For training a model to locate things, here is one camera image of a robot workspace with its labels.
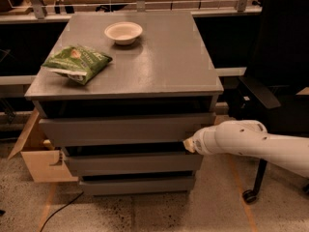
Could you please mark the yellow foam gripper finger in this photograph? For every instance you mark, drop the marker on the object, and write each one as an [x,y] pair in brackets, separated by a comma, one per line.
[188,145]

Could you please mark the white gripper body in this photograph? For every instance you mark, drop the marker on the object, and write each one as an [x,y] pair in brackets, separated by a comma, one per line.
[200,141]

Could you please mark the grey top drawer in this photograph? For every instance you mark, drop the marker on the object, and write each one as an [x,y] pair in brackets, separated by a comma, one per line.
[124,129]

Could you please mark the grey drawer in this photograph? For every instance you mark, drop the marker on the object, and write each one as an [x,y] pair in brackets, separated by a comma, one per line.
[124,129]
[138,183]
[130,159]

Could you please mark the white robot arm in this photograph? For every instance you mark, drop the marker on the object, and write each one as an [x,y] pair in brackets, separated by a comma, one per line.
[250,138]

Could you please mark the grey drawer cabinet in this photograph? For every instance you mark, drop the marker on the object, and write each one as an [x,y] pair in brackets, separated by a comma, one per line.
[166,71]

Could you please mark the grey bottom drawer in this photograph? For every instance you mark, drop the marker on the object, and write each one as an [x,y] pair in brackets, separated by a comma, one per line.
[138,183]

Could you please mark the grey middle drawer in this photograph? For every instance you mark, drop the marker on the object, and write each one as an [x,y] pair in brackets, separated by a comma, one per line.
[130,159]

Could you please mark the black office chair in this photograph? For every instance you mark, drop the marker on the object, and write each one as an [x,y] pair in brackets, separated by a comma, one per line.
[269,90]

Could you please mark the white paper bowl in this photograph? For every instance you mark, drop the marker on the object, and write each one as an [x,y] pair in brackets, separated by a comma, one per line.
[123,33]

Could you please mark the green chip bag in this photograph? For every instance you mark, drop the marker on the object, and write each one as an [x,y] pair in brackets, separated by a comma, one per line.
[78,63]

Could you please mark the cardboard box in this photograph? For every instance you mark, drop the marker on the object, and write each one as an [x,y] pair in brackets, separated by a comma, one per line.
[45,162]

